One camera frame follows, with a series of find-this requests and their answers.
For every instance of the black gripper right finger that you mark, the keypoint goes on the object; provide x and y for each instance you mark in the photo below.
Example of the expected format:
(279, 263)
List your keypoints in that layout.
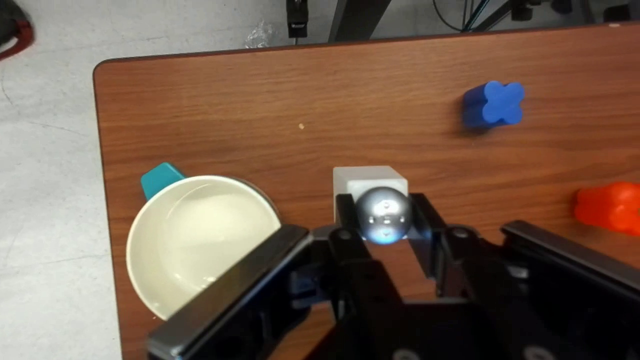
(428, 237)

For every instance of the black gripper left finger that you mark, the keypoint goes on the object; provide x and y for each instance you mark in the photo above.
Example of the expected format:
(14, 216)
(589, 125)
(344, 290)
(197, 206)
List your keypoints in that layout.
(348, 245)

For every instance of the silver shaker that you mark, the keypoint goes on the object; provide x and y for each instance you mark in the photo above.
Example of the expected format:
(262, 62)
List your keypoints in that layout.
(384, 214)

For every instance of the white block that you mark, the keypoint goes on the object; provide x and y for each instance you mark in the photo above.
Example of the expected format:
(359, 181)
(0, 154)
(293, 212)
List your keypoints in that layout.
(357, 181)

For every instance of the blue cross block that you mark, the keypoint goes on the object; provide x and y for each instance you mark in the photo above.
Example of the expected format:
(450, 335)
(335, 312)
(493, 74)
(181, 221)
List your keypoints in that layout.
(493, 104)

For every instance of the orange toy block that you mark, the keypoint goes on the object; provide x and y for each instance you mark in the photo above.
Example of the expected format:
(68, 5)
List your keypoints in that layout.
(611, 206)

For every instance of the cream bowl teal handle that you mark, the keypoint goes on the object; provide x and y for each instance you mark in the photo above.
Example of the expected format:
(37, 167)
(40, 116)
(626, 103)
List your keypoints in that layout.
(190, 230)

